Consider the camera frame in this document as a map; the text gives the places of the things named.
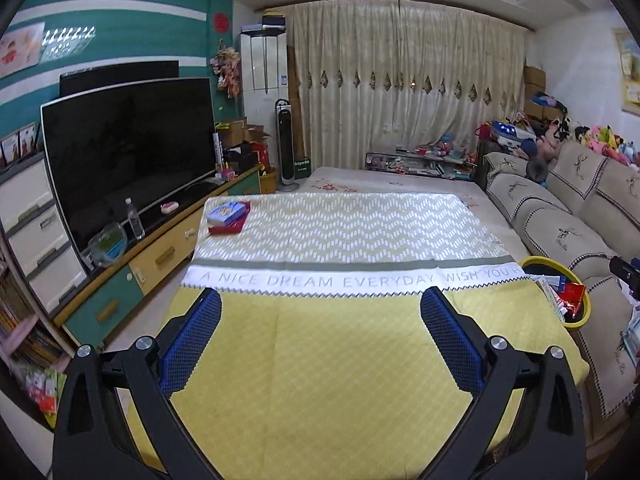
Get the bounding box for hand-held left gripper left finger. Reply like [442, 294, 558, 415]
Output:
[52, 287, 223, 480]

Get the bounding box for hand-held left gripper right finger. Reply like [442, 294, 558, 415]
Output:
[420, 286, 587, 480]

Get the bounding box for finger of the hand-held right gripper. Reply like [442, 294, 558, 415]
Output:
[609, 255, 640, 294]

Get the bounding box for red snack wrapper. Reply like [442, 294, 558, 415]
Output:
[562, 282, 587, 319]

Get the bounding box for yellow trash bin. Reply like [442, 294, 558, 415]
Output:
[520, 256, 593, 330]

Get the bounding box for beige sofa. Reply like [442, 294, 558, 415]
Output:
[482, 139, 640, 446]

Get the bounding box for teal and yellow TV cabinet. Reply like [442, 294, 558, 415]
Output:
[52, 162, 264, 347]

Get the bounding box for grey round plush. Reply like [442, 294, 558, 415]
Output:
[525, 157, 551, 184]

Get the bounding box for clear water bottle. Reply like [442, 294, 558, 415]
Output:
[125, 197, 146, 241]

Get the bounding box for pile of plush toys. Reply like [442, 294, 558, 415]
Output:
[537, 115, 640, 167]

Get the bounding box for blue card box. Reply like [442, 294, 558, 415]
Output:
[206, 201, 246, 226]

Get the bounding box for colourful packets on floor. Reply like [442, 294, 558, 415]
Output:
[12, 365, 69, 428]

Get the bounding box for row of books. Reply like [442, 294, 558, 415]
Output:
[0, 265, 71, 366]

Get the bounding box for blue star bag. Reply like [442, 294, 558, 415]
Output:
[492, 120, 534, 144]

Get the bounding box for low glass shelf with toys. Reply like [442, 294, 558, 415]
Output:
[365, 135, 479, 181]

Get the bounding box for black box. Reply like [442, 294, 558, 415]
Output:
[222, 147, 261, 174]

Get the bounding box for large curved television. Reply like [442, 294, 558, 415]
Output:
[40, 77, 217, 262]

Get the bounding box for stacked cardboard boxes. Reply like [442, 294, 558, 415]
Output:
[522, 65, 566, 121]

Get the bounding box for white plastic drawer unit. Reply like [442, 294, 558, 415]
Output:
[0, 152, 90, 317]

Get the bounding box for framed landscape painting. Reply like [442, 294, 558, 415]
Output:
[612, 27, 640, 114]

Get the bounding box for open cardboard boxes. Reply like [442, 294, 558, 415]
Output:
[217, 117, 274, 153]

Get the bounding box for black tower fan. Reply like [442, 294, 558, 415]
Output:
[274, 100, 301, 192]

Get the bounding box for cream embroidered curtain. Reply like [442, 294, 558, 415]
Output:
[287, 0, 529, 171]

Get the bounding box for hanging flower decoration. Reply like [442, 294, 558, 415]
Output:
[210, 46, 242, 100]

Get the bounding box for black flat television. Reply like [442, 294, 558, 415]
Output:
[59, 60, 180, 97]

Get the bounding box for white standing air conditioner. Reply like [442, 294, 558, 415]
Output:
[239, 30, 290, 171]

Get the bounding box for small photo frame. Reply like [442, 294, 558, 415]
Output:
[17, 122, 40, 156]
[0, 132, 20, 167]

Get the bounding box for clear acrylic wall picture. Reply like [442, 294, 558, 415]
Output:
[39, 25, 99, 64]

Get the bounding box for pale wall poster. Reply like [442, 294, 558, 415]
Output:
[0, 22, 46, 80]

